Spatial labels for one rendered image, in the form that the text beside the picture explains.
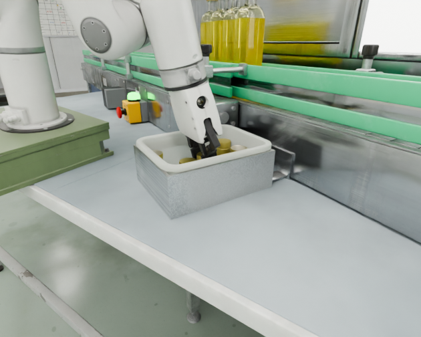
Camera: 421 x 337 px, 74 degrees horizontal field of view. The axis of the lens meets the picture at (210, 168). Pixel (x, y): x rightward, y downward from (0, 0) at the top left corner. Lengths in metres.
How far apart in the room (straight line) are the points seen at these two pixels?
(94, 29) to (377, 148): 0.44
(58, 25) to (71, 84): 1.09
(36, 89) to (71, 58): 5.87
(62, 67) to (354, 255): 6.39
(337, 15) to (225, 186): 0.46
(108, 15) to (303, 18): 0.52
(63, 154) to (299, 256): 0.52
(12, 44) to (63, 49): 5.86
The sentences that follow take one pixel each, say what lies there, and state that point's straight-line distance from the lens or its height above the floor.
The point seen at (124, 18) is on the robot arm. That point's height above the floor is 1.04.
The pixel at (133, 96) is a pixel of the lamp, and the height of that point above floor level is 0.84.
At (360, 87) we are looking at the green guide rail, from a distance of 0.51.
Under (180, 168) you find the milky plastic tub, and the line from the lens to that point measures 0.43.
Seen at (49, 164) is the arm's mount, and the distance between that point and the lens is 0.68.
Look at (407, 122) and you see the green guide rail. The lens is 0.48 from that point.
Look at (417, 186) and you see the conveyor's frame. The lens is 0.47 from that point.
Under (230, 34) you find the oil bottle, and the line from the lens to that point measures 0.78.
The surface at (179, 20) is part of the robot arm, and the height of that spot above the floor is 1.04.
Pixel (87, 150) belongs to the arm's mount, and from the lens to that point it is 0.71.
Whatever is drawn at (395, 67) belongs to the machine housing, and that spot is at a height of 0.97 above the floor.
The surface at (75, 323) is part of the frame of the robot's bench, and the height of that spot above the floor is 0.20.
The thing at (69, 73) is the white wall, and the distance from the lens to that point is 6.59.
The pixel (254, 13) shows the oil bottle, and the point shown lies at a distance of 0.74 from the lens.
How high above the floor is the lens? 1.01
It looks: 24 degrees down
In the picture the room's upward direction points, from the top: straight up
